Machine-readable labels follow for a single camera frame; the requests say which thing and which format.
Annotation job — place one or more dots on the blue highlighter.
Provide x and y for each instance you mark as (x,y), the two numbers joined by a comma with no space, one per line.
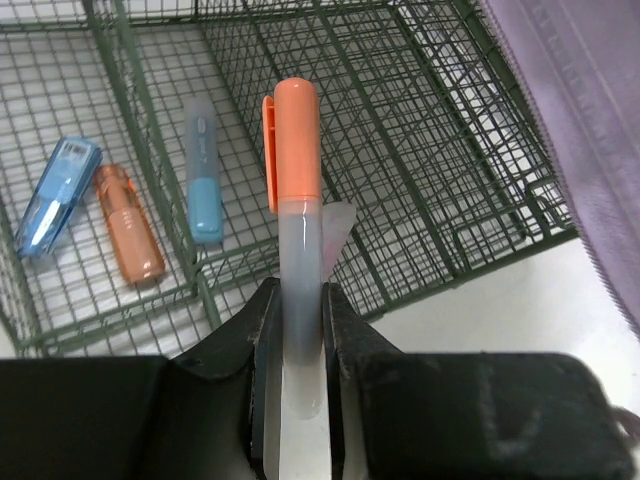
(203,188)

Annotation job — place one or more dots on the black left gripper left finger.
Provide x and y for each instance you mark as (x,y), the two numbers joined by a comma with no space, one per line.
(212,412)

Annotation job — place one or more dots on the clear pouch with purple zipper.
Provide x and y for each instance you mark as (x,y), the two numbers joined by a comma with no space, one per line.
(577,63)

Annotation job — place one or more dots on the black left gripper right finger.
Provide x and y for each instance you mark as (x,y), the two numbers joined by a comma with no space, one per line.
(483,415)

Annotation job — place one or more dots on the orange highlighter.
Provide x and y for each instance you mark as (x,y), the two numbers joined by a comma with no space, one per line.
(291,133)

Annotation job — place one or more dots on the green wire desk organizer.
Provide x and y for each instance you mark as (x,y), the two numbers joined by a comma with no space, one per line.
(423,129)

